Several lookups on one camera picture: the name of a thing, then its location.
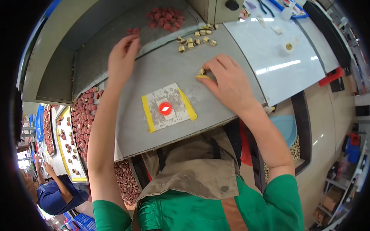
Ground person's right hand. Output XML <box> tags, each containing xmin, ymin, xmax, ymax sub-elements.
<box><xmin>196</xmin><ymin>53</ymin><xmax>258</xmax><ymax>116</ymax></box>

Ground person's left hand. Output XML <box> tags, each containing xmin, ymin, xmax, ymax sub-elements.
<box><xmin>107</xmin><ymin>34</ymin><xmax>142</xmax><ymax>85</ymax></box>

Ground group of beige coil parts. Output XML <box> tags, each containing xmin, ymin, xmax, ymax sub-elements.
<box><xmin>176</xmin><ymin>23</ymin><xmax>219</xmax><ymax>54</ymax></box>

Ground pile of red round parts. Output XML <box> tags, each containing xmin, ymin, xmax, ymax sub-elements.
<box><xmin>145</xmin><ymin>7</ymin><xmax>186</xmax><ymax>32</ymax></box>

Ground red glowing light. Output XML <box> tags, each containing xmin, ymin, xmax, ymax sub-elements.
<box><xmin>158</xmin><ymin>102</ymin><xmax>173</xmax><ymax>116</ymax></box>

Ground red plastic container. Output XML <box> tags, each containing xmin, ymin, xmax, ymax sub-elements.
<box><xmin>239</xmin><ymin>120</ymin><xmax>261</xmax><ymax>167</ymax></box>

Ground taped pad with yellow edges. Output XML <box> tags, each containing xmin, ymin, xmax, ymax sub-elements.
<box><xmin>141</xmin><ymin>83</ymin><xmax>198</xmax><ymax>133</ymax></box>

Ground large heap of red parts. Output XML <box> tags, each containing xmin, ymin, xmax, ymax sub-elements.
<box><xmin>70</xmin><ymin>86</ymin><xmax>105</xmax><ymax>163</ymax></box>

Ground light blue plastic bin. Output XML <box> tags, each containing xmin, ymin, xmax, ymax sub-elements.
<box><xmin>269</xmin><ymin>115</ymin><xmax>298</xmax><ymax>148</ymax></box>

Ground grey machine box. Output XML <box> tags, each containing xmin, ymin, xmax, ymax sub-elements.
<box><xmin>186</xmin><ymin>0</ymin><xmax>246</xmax><ymax>25</ymax></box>

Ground black framed bin of parts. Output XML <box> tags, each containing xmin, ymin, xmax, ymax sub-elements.
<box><xmin>262</xmin><ymin>91</ymin><xmax>313</xmax><ymax>182</ymax></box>

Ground white plastic bottle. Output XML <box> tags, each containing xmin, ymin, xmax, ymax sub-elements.
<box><xmin>282</xmin><ymin>2</ymin><xmax>296</xmax><ymax>21</ymax></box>

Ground blue tray with tools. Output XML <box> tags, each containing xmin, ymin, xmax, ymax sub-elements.
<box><xmin>268</xmin><ymin>0</ymin><xmax>309</xmax><ymax>20</ymax></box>

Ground narrow tray of red parts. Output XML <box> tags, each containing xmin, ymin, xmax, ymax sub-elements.
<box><xmin>42</xmin><ymin>105</ymin><xmax>56</xmax><ymax>157</ymax></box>

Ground white tray with yellow edges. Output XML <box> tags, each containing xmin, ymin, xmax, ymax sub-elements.
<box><xmin>55</xmin><ymin>106</ymin><xmax>89</xmax><ymax>185</ymax></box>

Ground blue crates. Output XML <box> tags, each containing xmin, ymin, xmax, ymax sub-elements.
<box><xmin>28</xmin><ymin>103</ymin><xmax>45</xmax><ymax>143</ymax></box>

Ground black block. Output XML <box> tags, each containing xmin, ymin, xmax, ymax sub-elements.
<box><xmin>330</xmin><ymin>77</ymin><xmax>345</xmax><ymax>93</ymax></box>

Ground person's body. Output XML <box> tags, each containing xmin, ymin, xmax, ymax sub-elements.
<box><xmin>92</xmin><ymin>126</ymin><xmax>304</xmax><ymax>231</ymax></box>

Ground small heap of red parts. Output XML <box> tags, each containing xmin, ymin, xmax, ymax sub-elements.
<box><xmin>114</xmin><ymin>160</ymin><xmax>142</xmax><ymax>207</ymax></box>

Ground storage shelf with boxes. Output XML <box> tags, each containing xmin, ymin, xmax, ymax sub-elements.
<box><xmin>309</xmin><ymin>124</ymin><xmax>370</xmax><ymax>231</ymax></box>

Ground blue printed box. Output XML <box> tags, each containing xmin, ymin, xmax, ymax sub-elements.
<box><xmin>61</xmin><ymin>212</ymin><xmax>97</xmax><ymax>231</ymax></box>

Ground blue handled pliers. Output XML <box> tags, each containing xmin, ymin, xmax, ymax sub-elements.
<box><xmin>257</xmin><ymin>0</ymin><xmax>275</xmax><ymax>18</ymax></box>

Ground red bracket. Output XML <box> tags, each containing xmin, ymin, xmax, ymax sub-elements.
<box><xmin>319</xmin><ymin>67</ymin><xmax>345</xmax><ymax>87</ymax></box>

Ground black rail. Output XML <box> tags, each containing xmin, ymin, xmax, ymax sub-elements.
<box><xmin>303</xmin><ymin>1</ymin><xmax>352</xmax><ymax>69</ymax></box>

